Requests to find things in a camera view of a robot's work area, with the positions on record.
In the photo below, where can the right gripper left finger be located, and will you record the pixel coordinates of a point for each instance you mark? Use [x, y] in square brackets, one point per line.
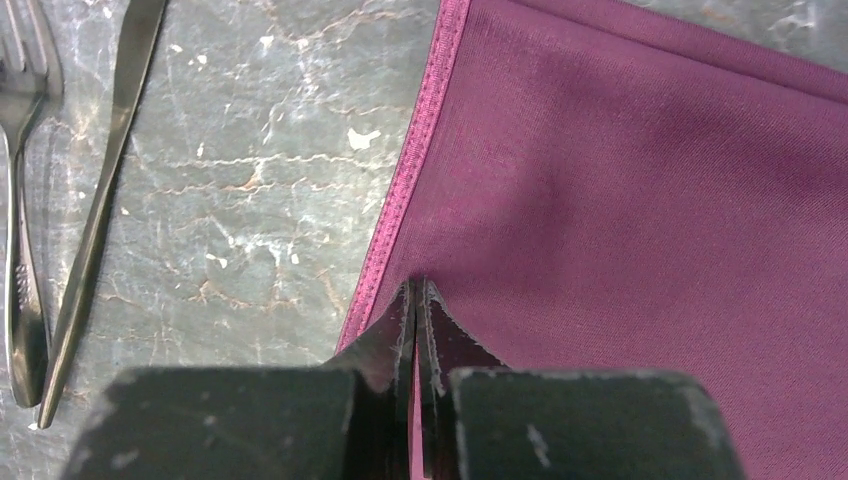
[346, 418]

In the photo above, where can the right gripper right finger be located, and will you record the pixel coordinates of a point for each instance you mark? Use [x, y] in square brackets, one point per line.
[483, 420]

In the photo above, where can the silver fork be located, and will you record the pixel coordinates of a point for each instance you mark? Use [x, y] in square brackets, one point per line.
[32, 85]

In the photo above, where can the purple cloth napkin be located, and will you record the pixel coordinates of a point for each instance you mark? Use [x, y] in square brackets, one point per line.
[589, 183]

